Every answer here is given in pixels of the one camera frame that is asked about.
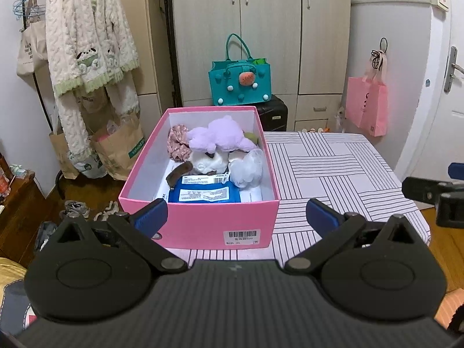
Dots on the black clothes rack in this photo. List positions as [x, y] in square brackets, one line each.
[41, 98]

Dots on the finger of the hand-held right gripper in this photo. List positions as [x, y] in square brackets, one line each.
[420, 188]
[456, 171]

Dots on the brown paper bag green label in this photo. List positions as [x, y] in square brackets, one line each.
[119, 148]

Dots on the white door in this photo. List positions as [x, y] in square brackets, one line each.
[446, 134]

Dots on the teal felt tote bag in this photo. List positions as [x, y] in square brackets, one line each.
[239, 87]

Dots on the wooden cabinet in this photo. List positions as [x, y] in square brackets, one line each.
[18, 217]

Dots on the white plush cat toy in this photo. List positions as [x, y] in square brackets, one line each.
[210, 163]

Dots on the blue wet wipes pack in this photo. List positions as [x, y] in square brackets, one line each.
[203, 194]

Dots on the black suitcase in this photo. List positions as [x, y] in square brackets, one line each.
[275, 114]

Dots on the pink shopping bag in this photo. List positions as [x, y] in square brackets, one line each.
[369, 105]

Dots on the black stand pole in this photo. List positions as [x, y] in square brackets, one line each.
[168, 43]

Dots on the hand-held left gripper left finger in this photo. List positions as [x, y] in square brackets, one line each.
[152, 217]

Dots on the white green plastic bag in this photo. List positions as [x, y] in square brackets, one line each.
[87, 166]

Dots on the purple plush toy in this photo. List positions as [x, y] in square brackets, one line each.
[221, 134]

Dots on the orange striped cloth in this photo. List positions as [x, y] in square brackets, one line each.
[449, 308]

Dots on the yellow blanket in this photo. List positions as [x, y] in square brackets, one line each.
[11, 270]

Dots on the beige cabinet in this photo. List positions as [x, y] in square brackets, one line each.
[145, 25]

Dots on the pink cardboard box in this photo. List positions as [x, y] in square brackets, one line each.
[203, 224]

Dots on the orange drink bottle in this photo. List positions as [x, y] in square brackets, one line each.
[4, 181]

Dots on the pale green small item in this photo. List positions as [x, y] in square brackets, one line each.
[18, 171]

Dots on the floral fabric scrunchie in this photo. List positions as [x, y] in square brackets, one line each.
[177, 145]

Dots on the yellow white gift bag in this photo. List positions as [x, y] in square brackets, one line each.
[315, 129]

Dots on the grey wardrobe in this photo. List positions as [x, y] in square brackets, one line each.
[272, 25]

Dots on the clear plastic bag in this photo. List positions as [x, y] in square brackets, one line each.
[340, 119]

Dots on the canvas tote bag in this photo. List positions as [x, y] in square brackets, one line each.
[31, 50]

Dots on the striped tablecloth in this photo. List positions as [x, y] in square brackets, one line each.
[326, 174]

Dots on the printed paper sheets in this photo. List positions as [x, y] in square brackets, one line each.
[252, 194]

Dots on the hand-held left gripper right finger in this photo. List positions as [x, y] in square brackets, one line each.
[321, 217]

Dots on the grey blue cloth bundle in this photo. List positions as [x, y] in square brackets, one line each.
[45, 235]

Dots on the white mesh bath pouf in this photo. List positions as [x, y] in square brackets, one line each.
[248, 168]

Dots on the white fluffy pajama jacket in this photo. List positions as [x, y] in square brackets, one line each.
[87, 25]

